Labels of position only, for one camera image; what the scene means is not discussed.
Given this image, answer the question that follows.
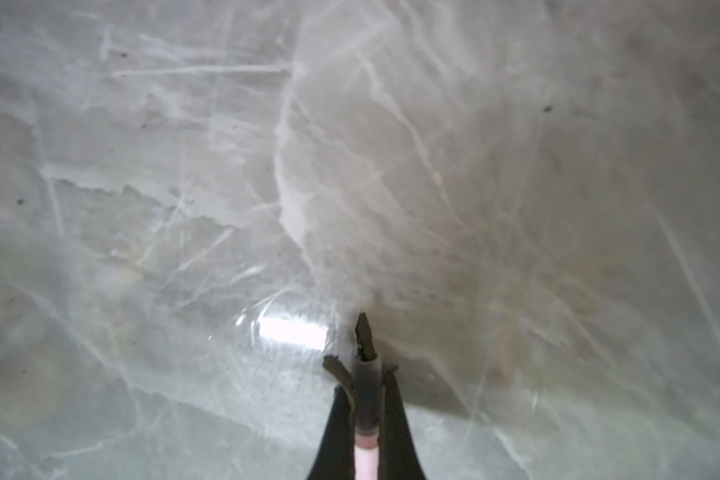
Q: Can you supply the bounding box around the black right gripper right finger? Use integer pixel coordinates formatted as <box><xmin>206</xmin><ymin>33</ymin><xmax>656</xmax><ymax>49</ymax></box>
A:
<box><xmin>379</xmin><ymin>367</ymin><xmax>426</xmax><ymax>480</ymax></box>

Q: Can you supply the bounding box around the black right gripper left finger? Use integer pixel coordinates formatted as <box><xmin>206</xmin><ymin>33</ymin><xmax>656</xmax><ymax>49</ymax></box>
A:
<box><xmin>307</xmin><ymin>355</ymin><xmax>355</xmax><ymax>480</ymax></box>

